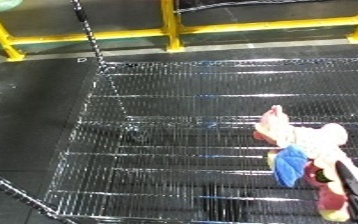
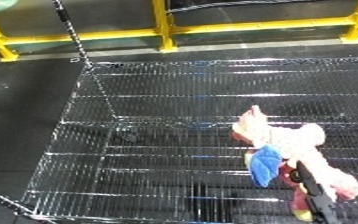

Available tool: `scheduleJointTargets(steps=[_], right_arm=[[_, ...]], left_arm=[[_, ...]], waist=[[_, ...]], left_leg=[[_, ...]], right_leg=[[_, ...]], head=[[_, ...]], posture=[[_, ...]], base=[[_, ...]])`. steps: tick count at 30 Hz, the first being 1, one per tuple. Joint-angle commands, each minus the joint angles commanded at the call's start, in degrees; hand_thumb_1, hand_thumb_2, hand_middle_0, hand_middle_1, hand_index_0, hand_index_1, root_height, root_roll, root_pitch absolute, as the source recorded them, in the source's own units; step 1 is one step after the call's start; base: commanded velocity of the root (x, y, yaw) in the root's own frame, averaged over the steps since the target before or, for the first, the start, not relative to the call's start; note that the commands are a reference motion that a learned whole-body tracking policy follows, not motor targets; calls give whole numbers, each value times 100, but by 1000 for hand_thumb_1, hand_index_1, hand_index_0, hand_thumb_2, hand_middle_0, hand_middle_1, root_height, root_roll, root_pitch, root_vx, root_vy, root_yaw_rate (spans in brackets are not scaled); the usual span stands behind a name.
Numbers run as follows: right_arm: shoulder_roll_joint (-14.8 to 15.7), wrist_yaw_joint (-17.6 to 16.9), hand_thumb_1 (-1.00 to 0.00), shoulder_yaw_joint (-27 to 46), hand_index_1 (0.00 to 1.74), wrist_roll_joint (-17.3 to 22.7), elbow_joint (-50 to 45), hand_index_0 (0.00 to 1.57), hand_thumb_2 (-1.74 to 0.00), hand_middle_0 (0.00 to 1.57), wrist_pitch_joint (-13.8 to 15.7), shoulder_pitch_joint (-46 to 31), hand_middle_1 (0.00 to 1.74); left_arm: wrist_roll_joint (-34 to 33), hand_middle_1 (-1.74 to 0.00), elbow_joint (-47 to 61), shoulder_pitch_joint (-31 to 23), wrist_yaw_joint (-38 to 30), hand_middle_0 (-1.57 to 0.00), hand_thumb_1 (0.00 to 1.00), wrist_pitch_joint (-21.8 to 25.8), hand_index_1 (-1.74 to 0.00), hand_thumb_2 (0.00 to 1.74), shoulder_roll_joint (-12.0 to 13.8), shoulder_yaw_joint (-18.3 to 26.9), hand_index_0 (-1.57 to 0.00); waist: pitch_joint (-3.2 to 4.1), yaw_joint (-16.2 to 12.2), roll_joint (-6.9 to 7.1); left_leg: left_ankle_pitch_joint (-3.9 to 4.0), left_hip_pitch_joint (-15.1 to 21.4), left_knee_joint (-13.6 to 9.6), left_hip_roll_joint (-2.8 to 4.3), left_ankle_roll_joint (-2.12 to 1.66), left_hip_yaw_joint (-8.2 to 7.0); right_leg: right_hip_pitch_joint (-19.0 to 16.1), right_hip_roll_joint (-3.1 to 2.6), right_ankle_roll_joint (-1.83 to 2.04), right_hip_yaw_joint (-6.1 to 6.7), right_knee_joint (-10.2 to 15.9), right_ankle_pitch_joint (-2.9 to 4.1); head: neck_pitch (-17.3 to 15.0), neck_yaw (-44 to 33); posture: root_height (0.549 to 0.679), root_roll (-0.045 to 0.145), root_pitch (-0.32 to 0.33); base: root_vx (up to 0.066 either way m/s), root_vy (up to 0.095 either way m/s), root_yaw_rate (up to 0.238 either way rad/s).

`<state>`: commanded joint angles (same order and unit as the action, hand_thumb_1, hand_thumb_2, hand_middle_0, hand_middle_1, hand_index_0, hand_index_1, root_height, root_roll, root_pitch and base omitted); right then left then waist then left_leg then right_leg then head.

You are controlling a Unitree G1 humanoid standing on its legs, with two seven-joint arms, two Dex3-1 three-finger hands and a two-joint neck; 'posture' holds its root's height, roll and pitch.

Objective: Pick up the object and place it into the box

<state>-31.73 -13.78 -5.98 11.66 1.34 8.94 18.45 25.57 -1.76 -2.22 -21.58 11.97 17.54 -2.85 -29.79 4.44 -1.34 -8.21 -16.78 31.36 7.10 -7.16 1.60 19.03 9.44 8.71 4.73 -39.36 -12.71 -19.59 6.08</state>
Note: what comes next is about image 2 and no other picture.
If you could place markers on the pink soft toy blue wing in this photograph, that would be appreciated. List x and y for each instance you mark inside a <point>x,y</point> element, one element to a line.
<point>294,141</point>

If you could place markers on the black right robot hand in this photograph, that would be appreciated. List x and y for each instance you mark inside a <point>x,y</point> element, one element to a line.
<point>319,200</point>

